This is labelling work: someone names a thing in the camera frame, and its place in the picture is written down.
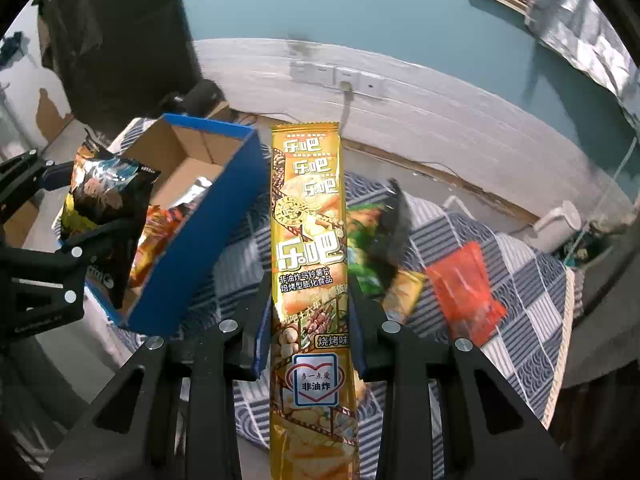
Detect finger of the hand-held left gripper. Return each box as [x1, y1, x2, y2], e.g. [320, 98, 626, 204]
[0, 150, 76, 221]
[0, 222, 133, 306]

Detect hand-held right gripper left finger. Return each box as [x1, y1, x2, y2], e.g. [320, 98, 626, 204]
[42, 280, 273, 480]

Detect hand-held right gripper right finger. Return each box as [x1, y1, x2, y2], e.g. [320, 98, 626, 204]
[347, 275, 573, 480]

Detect black yellow snack bag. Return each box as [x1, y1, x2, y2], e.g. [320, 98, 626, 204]
[60, 129, 162, 311]

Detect green orange snack bag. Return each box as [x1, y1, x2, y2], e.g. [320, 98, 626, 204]
[345, 200, 401, 301]

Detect red yellow fries snack bag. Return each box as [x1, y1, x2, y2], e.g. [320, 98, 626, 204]
[129, 205, 193, 288]

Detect long gold snack packet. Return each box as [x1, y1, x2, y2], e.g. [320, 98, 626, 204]
[269, 122, 360, 480]

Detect red snack packet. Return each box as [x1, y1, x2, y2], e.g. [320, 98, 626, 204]
[425, 240, 508, 346]

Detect slim black snack packet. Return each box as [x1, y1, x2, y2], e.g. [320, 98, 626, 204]
[377, 177, 416, 281]

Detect blue-edged cardboard box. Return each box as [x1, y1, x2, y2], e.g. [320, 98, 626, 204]
[82, 112, 263, 333]

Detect blue white patterned tablecloth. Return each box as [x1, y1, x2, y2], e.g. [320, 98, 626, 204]
[10, 117, 576, 480]

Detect black fabric panel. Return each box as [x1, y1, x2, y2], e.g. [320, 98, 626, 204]
[40, 0, 201, 126]

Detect small cardboard box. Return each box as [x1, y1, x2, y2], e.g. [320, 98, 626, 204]
[202, 100, 241, 123]

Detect white electric kettle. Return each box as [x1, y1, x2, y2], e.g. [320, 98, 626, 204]
[520, 200, 583, 256]

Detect silver foil curtain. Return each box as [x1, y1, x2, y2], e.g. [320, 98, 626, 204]
[525, 0, 640, 128]

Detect grey plug cable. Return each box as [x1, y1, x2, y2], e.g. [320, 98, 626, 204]
[339, 82, 356, 126]

